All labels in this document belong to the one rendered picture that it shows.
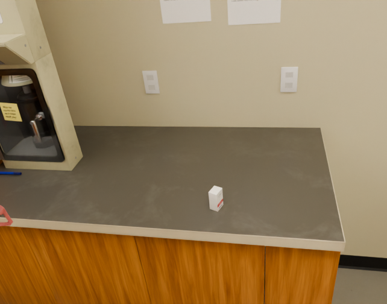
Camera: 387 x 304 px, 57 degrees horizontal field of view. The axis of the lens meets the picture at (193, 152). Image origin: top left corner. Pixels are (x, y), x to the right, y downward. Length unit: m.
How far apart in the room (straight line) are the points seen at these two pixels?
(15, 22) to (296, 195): 1.12
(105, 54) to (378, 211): 1.57
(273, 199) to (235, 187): 0.15
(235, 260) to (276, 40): 0.89
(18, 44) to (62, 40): 0.52
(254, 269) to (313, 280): 0.20
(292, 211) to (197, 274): 0.42
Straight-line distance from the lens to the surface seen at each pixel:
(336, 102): 1.72
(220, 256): 1.28
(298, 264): 1.28
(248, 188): 1.33
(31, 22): 1.43
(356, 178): 1.95
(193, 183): 1.37
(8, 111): 1.57
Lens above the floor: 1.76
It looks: 32 degrees down
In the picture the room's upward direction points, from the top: 6 degrees counter-clockwise
